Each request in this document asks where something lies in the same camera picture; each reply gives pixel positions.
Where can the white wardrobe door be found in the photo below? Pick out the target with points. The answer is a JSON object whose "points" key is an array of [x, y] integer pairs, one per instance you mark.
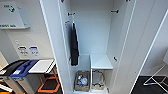
{"points": [[53, 43], [143, 43]]}

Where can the black garment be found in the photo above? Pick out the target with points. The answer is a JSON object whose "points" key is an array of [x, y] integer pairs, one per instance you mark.
{"points": [[74, 45]]}

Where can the white wardrobe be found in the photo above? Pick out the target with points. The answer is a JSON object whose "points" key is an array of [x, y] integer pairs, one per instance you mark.
{"points": [[90, 36]]}

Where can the small black hook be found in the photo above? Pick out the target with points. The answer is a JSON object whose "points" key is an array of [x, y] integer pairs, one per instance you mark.
{"points": [[115, 59], [70, 60]]}

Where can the white inner shelf unit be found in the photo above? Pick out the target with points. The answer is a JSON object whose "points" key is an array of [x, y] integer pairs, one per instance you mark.
{"points": [[101, 62]]}

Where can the white clothes hanger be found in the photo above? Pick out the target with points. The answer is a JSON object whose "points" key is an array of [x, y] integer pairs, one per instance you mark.
{"points": [[72, 20]]}

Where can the orange white label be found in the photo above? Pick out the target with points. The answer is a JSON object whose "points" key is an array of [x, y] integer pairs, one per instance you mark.
{"points": [[67, 22]]}

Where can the basket with bottles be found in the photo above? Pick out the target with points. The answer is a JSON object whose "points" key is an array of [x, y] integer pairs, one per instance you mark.
{"points": [[81, 80]]}

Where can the white bottle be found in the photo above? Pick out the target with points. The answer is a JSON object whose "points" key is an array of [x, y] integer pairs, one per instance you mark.
{"points": [[84, 81]]}

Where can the grey board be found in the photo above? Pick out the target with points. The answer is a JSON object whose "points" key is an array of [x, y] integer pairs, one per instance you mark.
{"points": [[165, 57]]}

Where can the black wall peg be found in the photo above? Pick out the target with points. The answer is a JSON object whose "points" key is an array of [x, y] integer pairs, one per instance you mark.
{"points": [[71, 14], [115, 11]]}

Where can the blue white wall sticker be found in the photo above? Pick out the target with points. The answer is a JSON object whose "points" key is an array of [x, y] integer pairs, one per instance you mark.
{"points": [[34, 50]]}

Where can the white wall sign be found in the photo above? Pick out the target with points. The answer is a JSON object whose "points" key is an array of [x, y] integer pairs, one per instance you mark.
{"points": [[22, 50]]}

